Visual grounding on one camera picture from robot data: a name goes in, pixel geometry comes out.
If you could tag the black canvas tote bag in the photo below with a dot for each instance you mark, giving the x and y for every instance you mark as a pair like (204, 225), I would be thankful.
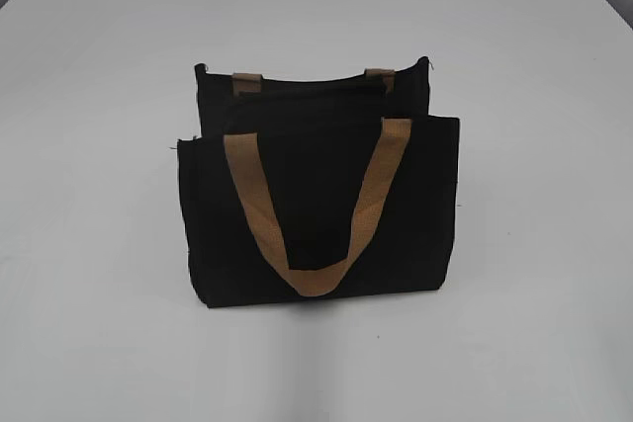
(299, 191)

